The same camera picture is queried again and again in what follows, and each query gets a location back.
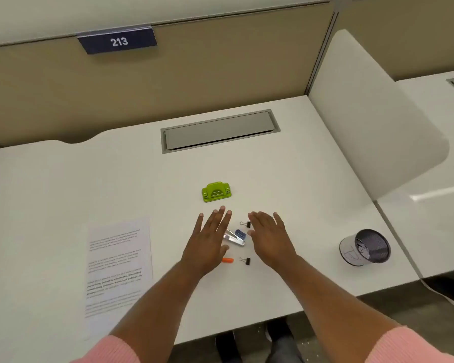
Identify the person's left hand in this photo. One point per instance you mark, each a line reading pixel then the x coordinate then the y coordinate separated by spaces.
pixel 204 249

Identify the person's right hand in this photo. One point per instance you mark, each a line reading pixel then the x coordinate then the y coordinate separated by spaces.
pixel 272 241

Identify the orange capped pen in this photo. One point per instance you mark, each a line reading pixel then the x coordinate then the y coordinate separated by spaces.
pixel 228 260

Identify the black binder clip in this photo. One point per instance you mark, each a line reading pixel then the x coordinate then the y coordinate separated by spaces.
pixel 247 224
pixel 247 261

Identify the silver stapler with yellow ends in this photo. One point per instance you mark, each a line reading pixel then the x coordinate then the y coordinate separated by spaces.
pixel 232 238

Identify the blue pencil sharpener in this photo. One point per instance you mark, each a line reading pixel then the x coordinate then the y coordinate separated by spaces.
pixel 241 234

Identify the green hole punch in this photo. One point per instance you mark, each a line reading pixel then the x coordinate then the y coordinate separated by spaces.
pixel 216 192

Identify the printed white paper sheet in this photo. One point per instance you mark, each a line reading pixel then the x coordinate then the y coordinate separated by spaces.
pixel 117 268

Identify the person's right forearm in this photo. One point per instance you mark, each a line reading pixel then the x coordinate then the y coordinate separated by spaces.
pixel 325 306

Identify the person's left forearm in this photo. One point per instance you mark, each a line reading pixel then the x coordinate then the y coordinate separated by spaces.
pixel 162 298

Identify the person's right black shoe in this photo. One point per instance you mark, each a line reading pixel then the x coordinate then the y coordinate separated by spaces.
pixel 278 328

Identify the person's black shoe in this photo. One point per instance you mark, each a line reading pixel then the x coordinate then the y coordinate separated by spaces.
pixel 226 347
pixel 278 328

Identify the person's left black shoe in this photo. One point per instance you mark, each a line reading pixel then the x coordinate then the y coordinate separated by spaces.
pixel 226 347

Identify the mesh cup with white label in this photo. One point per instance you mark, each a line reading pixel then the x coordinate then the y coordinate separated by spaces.
pixel 350 251

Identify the dark grey trousers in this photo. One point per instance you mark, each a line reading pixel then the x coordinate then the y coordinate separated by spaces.
pixel 283 351

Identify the pink knit sweater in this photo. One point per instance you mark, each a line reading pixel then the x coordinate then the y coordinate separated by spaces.
pixel 109 353

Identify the white rounded divider panel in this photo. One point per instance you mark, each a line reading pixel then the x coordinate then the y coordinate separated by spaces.
pixel 370 120

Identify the neighbouring white desk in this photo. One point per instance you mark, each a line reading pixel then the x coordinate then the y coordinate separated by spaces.
pixel 431 230

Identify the wide beige partition panel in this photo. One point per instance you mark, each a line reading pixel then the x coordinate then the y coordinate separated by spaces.
pixel 174 79

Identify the black base with white rim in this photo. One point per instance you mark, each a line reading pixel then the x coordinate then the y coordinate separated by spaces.
pixel 450 289

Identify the dark blue number sign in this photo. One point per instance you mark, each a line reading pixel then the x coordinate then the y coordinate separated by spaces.
pixel 117 41

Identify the narrow beige partition panel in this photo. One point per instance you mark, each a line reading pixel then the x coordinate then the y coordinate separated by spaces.
pixel 408 33

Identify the grey metal partition post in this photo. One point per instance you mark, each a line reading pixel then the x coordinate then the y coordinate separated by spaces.
pixel 321 52

